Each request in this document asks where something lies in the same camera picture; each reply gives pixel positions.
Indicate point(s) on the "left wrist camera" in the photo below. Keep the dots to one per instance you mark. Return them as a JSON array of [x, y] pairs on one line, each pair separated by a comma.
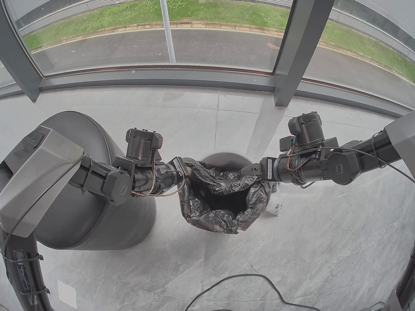
[[158, 141]]

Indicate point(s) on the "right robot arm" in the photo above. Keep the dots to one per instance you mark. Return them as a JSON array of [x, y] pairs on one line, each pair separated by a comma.
[[343, 167]]

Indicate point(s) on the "dark grey trash bin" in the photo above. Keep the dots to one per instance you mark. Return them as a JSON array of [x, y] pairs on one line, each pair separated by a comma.
[[227, 159]]

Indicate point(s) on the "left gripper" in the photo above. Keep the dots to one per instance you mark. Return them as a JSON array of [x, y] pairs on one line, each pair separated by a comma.
[[165, 178]]

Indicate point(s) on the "black plastic bag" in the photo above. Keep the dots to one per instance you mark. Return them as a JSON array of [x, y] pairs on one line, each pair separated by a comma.
[[223, 224]]

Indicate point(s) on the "window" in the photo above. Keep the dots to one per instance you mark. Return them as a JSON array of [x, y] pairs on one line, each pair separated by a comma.
[[301, 44]]

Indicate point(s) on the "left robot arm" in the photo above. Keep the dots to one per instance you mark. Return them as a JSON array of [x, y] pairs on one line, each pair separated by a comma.
[[42, 173]]

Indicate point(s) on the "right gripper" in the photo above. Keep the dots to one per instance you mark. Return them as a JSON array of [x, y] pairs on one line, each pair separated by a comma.
[[282, 170]]

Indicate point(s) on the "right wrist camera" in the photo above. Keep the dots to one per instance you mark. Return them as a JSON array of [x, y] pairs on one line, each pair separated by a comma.
[[295, 126]]

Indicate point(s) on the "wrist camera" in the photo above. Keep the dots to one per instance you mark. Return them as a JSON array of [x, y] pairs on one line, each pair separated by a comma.
[[295, 126], [158, 141]]

